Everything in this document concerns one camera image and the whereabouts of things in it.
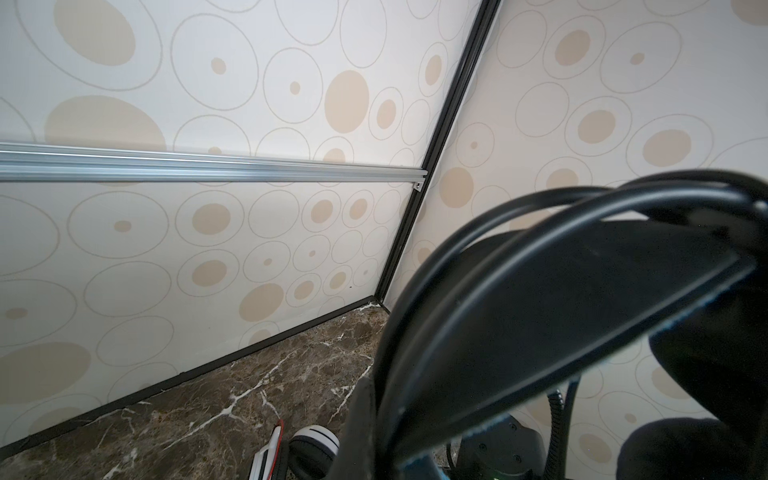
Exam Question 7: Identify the white red headphones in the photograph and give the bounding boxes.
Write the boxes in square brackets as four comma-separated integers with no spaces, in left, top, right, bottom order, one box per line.
[249,419,340,480]

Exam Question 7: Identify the black frame post right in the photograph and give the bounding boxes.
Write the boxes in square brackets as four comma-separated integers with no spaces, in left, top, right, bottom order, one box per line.
[373,0,502,306]

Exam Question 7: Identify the black blue headphones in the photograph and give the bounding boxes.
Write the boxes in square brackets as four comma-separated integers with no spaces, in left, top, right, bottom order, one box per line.
[370,170,767,479]

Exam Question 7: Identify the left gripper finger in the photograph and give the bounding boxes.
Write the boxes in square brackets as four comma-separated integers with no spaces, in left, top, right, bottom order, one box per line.
[326,377,377,480]

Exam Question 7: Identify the horizontal aluminium rail back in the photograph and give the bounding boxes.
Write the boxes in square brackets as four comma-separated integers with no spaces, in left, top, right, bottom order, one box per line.
[1,142,427,185]

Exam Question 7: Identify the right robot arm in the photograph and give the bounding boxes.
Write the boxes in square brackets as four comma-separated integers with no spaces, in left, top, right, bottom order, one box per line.
[443,380,579,479]

